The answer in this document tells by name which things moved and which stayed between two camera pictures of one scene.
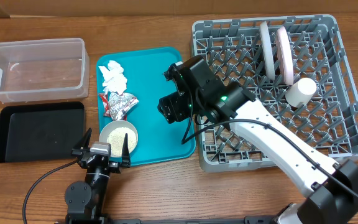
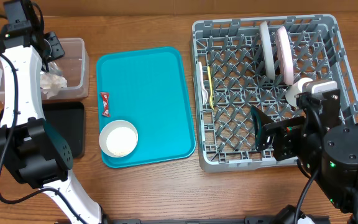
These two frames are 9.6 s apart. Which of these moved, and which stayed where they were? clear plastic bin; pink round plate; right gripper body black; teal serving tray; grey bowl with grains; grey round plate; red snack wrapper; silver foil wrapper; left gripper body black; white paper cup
Moved: left gripper body black; silver foil wrapper; right gripper body black
Stayed: clear plastic bin; red snack wrapper; grey round plate; grey bowl with grains; white paper cup; pink round plate; teal serving tray
